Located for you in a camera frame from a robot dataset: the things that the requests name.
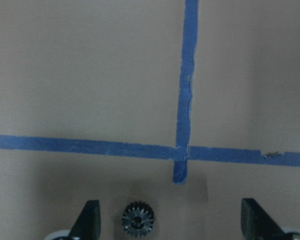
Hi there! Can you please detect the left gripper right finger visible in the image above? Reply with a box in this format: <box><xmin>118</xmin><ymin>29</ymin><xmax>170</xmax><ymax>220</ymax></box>
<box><xmin>241</xmin><ymin>198</ymin><xmax>300</xmax><ymax>240</ymax></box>

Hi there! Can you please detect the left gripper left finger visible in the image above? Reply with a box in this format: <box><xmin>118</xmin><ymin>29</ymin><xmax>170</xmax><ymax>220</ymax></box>
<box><xmin>68</xmin><ymin>200</ymin><xmax>101</xmax><ymax>240</ymax></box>

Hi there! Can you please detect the black bearing gear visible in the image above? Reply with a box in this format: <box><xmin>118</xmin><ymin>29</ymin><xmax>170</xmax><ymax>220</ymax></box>
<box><xmin>122</xmin><ymin>201</ymin><xmax>154</xmax><ymax>238</ymax></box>

